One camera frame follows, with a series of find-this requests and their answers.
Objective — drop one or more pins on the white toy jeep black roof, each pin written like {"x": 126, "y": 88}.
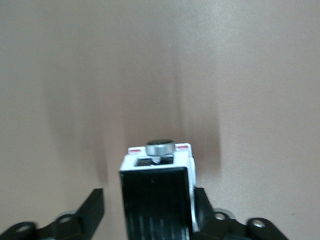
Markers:
{"x": 155, "y": 200}

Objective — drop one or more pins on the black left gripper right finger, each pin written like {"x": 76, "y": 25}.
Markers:
{"x": 212, "y": 227}

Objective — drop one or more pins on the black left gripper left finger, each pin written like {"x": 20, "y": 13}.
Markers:
{"x": 82, "y": 220}

